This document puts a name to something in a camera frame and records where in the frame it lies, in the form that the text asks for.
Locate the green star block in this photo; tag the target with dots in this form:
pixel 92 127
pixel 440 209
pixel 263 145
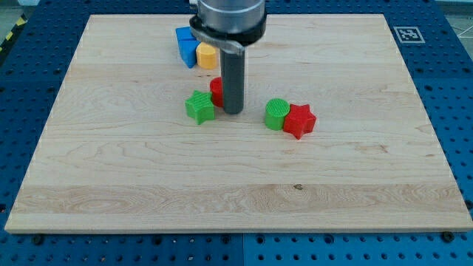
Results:
pixel 200 107

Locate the blue cube block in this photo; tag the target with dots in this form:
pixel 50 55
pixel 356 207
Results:
pixel 184 34

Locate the white fiducial marker tag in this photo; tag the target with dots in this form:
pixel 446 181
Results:
pixel 409 35

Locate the red cylinder block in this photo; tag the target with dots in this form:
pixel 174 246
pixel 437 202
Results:
pixel 215 87

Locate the blue triangular block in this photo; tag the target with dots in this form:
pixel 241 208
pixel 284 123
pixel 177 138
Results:
pixel 187 50

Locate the green cylinder block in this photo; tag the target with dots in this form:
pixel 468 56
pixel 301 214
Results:
pixel 276 111

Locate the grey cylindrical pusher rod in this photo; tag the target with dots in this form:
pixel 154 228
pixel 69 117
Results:
pixel 233 82

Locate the light wooden board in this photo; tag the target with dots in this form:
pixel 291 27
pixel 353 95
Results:
pixel 119 154

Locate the yellow cylinder block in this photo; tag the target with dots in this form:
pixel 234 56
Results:
pixel 206 56

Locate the red star block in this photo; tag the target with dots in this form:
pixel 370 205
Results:
pixel 299 121

